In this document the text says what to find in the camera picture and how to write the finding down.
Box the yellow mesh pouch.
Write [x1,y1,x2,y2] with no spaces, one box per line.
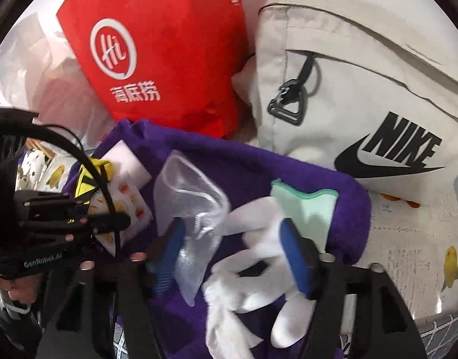
[73,159,114,200]

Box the beige sling bag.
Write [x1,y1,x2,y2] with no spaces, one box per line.
[232,0,458,205]

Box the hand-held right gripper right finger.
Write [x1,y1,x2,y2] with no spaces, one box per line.
[279,218,428,359]

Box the grey checkered blanket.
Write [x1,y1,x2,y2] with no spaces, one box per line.
[416,312,458,359]

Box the fruit print white packet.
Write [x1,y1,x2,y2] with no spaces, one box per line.
[90,179,153,258]

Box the thick black cable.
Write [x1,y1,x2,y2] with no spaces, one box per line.
[0,121,123,255]

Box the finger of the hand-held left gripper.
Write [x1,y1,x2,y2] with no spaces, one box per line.
[30,210,133,237]
[15,191,84,215]

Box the white sponge block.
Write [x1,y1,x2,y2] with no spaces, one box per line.
[102,140,152,188]

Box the person's left hand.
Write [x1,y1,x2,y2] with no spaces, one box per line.
[0,271,32,317]

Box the red paper bag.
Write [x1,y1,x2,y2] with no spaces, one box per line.
[57,0,251,139]

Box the white spotted cloth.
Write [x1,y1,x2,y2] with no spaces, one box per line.
[15,150,50,195]

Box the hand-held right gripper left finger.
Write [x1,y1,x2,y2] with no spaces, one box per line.
[38,219,187,359]

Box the clear plastic bag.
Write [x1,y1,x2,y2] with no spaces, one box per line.
[153,150,232,306]

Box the white plastic shopping bag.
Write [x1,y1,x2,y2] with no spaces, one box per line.
[0,7,118,151]

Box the mint green cloth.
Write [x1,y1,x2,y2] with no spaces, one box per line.
[270,179,340,254]

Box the purple towel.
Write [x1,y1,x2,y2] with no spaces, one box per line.
[62,120,372,359]

